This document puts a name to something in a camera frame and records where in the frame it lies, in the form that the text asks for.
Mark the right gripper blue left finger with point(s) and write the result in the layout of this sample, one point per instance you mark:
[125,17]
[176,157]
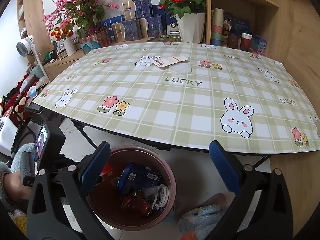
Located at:
[92,165]

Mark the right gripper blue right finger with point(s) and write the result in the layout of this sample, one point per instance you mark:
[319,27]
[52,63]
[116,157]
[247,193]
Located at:
[227,165]

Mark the blue coffee box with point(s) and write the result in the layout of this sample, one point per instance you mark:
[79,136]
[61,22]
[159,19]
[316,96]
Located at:
[137,177]

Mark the crushed red cola can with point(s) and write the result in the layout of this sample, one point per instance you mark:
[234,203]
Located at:
[136,205]

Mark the white printed pouch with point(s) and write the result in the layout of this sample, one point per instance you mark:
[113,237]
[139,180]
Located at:
[163,62]

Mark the brown round trash bin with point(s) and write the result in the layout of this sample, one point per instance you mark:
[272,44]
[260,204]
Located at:
[105,199]

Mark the left hand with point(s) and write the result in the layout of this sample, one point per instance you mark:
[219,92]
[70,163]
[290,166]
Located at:
[14,189]

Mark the red cigarette pack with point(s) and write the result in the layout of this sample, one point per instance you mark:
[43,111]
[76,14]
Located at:
[107,170]

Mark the white desk fan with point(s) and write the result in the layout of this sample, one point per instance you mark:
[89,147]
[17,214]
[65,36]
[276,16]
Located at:
[24,46]

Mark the clear plastic wrapper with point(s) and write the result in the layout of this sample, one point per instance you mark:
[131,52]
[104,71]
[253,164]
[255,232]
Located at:
[180,68]

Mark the striped planter box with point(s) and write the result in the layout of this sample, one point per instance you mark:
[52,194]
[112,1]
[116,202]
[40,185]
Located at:
[98,40]

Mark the orange flowers white vase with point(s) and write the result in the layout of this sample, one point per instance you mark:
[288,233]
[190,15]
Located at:
[63,39]

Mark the small blue purple box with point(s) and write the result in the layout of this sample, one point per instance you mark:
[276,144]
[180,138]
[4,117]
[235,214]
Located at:
[259,44]

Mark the lower left blue gold box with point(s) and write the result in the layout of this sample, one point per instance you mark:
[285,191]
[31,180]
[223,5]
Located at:
[127,31]

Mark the blue gold box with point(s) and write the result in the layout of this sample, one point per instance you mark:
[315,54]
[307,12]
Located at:
[151,26]
[127,31]
[135,9]

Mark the dark brown cup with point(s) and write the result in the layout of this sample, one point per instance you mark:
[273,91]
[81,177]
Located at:
[233,40]

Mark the red cup white lid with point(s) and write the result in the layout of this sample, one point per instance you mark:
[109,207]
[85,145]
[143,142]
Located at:
[246,41]

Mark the gold leaf tray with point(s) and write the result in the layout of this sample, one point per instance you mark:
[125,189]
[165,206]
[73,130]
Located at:
[166,38]

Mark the flat blue box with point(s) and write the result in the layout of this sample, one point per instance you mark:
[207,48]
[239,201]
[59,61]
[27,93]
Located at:
[108,22]

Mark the lower right blue gold box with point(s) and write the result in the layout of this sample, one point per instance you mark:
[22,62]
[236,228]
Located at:
[151,26]

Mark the navy box white label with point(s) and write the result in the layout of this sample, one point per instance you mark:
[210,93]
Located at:
[171,24]

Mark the pink blossom plant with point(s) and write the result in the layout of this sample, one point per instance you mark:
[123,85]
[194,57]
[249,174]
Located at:
[83,14]

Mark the upper blue gold box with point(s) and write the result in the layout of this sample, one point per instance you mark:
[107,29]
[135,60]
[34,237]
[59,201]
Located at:
[135,9]

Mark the stack of pastel cups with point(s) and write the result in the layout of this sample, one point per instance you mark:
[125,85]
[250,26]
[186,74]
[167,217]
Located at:
[217,26]

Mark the wooden shelf unit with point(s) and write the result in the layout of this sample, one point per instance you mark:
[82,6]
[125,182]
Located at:
[270,19]

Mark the red rose plant white pot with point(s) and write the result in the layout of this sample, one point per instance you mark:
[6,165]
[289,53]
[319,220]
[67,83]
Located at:
[190,16]

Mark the black folding table frame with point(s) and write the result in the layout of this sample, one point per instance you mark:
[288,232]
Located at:
[80,143]

